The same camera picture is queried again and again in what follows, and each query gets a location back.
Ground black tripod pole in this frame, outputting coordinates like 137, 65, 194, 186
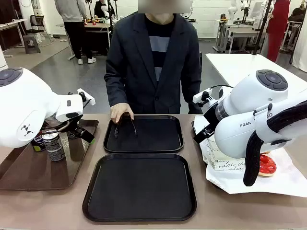
253, 0, 274, 56

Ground small black tray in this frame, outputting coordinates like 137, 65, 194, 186
103, 115, 185, 154

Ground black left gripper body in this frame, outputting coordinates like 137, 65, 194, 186
64, 114, 84, 135

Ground background person in black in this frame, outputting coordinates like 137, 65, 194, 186
94, 0, 108, 18

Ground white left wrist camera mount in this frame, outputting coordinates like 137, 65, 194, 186
76, 88, 96, 106

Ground person in grey hoodie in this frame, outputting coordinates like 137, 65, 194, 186
54, 0, 97, 65

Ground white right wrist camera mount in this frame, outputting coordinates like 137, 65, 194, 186
192, 88, 213, 107

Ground white table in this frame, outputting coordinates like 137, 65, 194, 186
205, 53, 307, 96

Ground white paper sheet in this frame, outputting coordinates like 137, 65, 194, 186
193, 114, 307, 198

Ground black patterned Pepsi can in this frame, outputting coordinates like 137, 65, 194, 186
43, 130, 67, 163

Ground brown plastic tray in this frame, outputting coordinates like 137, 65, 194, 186
0, 119, 99, 192

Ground seated person in background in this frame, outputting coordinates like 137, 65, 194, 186
287, 6, 307, 24

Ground large black tray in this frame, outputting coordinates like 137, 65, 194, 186
82, 153, 198, 222

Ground person in red apron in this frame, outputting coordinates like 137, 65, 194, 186
265, 0, 290, 63

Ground thin black cable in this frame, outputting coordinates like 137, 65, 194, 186
211, 84, 235, 92

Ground person in dark blazer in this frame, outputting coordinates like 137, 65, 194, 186
103, 13, 203, 115

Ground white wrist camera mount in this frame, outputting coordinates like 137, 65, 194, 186
192, 88, 213, 107
76, 88, 96, 106

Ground brown metal tongs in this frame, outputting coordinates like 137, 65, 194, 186
113, 114, 139, 139

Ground grey plastic stool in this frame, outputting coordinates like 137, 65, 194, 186
23, 34, 41, 55

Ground white background desk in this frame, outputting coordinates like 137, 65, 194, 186
0, 18, 28, 57

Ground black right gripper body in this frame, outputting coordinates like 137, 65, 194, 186
203, 104, 218, 129

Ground black Pepsi can with logo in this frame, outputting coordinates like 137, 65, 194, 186
31, 134, 47, 153

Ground grey background desk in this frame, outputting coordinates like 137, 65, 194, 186
214, 19, 264, 54

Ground person's right hand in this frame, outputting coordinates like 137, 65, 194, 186
110, 103, 134, 125

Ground person's right forearm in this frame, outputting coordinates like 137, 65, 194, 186
105, 79, 128, 108

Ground black office chair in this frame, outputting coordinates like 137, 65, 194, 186
25, 14, 52, 47

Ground black cable sleeve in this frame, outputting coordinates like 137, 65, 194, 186
243, 100, 307, 187

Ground red glazed donut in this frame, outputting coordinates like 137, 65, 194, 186
258, 154, 278, 178

